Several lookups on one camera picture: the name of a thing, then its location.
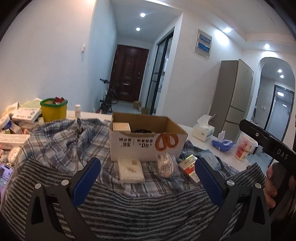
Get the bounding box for black bicycle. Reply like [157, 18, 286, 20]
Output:
[99, 78, 118, 114]

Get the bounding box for open cardboard box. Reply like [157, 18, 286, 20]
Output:
[109, 112, 188, 162]

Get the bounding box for small white pill bottle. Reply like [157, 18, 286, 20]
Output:
[74, 104, 81, 118]

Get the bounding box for black plush pouch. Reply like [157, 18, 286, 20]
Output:
[133, 129, 154, 133]

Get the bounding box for white blue jar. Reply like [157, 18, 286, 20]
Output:
[0, 114, 11, 130]

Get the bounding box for smartphone with lit screen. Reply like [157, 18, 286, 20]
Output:
[0, 163, 14, 199]

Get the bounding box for light wooden box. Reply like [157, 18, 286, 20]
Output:
[112, 122, 131, 132]

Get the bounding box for beige refrigerator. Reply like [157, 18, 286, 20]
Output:
[209, 59, 253, 142]

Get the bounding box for white wall switch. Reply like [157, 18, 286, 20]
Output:
[81, 45, 86, 53]

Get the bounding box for white tissue packet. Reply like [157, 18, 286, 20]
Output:
[117, 158, 145, 184]

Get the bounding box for red white cigarette pack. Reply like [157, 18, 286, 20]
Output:
[178, 155, 200, 185]

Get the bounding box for white earbuds case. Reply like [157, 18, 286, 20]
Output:
[8, 147, 21, 166]

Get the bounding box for light blue wipes pack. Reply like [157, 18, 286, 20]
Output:
[199, 150, 222, 171]

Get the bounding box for blue plaid shirt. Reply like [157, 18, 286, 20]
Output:
[16, 118, 239, 197]

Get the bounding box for green white paper box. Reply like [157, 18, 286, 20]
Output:
[21, 98, 42, 108]

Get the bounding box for blue wet wipes pack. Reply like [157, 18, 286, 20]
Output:
[212, 131, 234, 152]

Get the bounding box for white blue medicine box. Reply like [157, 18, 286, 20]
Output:
[11, 108, 41, 123]

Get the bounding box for yellow green tub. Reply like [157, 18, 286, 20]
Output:
[40, 97, 68, 123]

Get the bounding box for long white medicine box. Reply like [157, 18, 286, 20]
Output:
[0, 134, 30, 150]

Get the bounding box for grey electrical panel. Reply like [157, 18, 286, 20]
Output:
[195, 29, 212, 59]

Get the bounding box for white tissue box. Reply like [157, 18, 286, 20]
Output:
[192, 114, 215, 142]

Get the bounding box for cardboard boxes on floor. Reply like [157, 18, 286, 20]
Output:
[133, 101, 149, 114]

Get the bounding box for bathroom glass door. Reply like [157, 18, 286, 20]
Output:
[264, 85, 295, 142]

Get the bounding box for bun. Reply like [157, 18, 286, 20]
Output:
[157, 153, 175, 178]

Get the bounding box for black framed glass door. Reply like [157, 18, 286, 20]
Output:
[145, 32, 174, 115]

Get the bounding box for grey striped towel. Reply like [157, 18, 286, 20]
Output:
[1, 160, 265, 240]

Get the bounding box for person's right hand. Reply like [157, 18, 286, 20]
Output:
[263, 165, 296, 209]

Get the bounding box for dark red entrance door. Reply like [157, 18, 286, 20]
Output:
[110, 45, 149, 102]

